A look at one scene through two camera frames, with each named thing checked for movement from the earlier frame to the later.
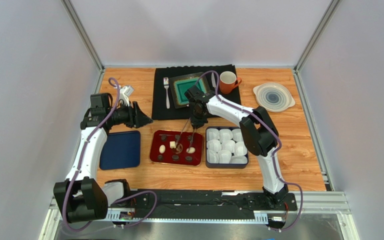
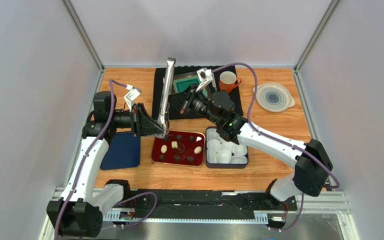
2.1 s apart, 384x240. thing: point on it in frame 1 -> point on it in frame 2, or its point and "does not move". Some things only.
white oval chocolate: x=191 y=150 -> x=197 y=150
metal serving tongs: x=190 y=138 -> x=171 y=63
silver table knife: x=213 y=81 does not move
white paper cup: x=224 y=156 does not move
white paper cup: x=238 y=159 does not move
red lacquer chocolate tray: x=163 y=149 does not move
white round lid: x=273 y=97 does not move
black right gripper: x=197 y=121 -> x=189 y=101
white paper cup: x=212 y=157 does not move
